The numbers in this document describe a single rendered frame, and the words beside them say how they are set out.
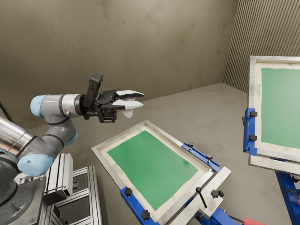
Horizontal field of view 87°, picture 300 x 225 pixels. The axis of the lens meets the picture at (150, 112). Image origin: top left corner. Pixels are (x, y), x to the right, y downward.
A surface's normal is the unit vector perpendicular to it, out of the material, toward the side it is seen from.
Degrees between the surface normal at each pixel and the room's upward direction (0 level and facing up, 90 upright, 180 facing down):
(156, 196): 0
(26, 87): 90
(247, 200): 0
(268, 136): 32
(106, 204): 0
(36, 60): 90
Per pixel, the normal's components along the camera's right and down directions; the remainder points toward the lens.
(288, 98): -0.23, -0.43
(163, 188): -0.06, -0.84
